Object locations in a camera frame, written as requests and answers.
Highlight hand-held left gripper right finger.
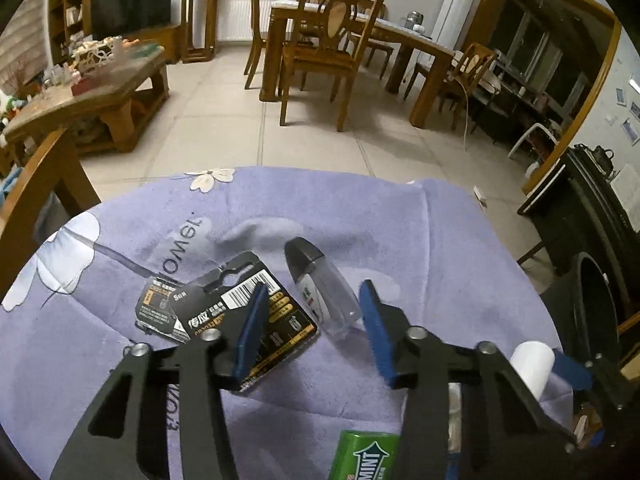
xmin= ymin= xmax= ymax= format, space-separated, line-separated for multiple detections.
xmin=359 ymin=280 xmax=583 ymax=480

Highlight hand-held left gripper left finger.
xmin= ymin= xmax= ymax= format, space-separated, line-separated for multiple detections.
xmin=50 ymin=282 xmax=271 ymax=480

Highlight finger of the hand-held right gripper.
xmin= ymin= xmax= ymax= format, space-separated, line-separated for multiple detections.
xmin=572 ymin=402 xmax=608 ymax=453
xmin=551 ymin=350 xmax=626 ymax=411

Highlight large black battery card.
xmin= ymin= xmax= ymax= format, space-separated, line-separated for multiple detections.
xmin=176 ymin=251 xmax=319 ymax=395

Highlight black trash bin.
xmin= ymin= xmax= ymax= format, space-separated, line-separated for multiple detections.
xmin=542 ymin=252 xmax=640 ymax=366

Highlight clear bottle with dark cap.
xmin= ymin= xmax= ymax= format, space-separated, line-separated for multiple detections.
xmin=284 ymin=236 xmax=363 ymax=338

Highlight small black battery card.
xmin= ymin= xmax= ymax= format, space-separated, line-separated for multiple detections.
xmin=135 ymin=275 xmax=193 ymax=345

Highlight green mint box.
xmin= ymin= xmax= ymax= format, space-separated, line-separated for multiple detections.
xmin=327 ymin=430 xmax=401 ymax=480

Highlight purple floral tablecloth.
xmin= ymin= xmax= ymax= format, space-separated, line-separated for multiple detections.
xmin=0 ymin=166 xmax=576 ymax=480

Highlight black cabinet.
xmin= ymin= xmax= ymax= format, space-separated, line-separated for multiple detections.
xmin=517 ymin=145 xmax=640 ymax=281

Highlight white paper sheets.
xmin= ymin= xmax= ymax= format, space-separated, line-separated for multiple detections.
xmin=611 ymin=162 xmax=640 ymax=233

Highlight black bag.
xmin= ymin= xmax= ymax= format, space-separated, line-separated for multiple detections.
xmin=575 ymin=144 xmax=616 ymax=176

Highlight white plastic chair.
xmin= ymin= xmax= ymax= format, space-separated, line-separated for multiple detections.
xmin=509 ymin=122 xmax=561 ymax=161

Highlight wooden sofa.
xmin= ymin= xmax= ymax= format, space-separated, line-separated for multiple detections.
xmin=0 ymin=127 xmax=103 ymax=301

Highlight wooden dining chair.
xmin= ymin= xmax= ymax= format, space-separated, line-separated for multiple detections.
xmin=404 ymin=42 xmax=498 ymax=131
xmin=350 ymin=0 xmax=396 ymax=78
xmin=279 ymin=0 xmax=390 ymax=132
xmin=244 ymin=0 xmax=273 ymax=90

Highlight pile of pastel clothes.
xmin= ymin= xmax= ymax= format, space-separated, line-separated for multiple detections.
xmin=0 ymin=167 xmax=23 ymax=198

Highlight wooden coffee table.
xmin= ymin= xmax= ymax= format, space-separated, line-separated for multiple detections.
xmin=2 ymin=45 xmax=171 ymax=153

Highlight red box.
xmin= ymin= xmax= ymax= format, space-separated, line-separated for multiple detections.
xmin=70 ymin=67 xmax=116 ymax=96

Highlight wooden dining table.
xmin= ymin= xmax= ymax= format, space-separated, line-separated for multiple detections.
xmin=260 ymin=0 xmax=456 ymax=128

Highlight wooden television cabinet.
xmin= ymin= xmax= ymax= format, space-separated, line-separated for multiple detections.
xmin=125 ymin=25 xmax=183 ymax=63

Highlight white radiator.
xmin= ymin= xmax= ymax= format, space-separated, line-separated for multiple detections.
xmin=220 ymin=0 xmax=273 ymax=43

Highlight white carved ornament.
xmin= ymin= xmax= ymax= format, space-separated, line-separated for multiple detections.
xmin=72 ymin=40 xmax=113 ymax=68

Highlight plush toys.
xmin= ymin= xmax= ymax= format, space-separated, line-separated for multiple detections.
xmin=0 ymin=92 xmax=26 ymax=121

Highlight white standing air conditioner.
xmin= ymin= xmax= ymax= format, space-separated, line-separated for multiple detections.
xmin=431 ymin=0 xmax=477 ymax=53

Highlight black flat television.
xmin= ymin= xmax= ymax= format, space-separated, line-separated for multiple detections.
xmin=90 ymin=0 xmax=173 ymax=41

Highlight beige roller blind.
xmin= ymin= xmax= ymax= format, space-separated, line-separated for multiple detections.
xmin=0 ymin=0 xmax=56 ymax=91

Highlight white cable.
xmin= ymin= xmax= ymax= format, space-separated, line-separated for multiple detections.
xmin=461 ymin=79 xmax=472 ymax=152

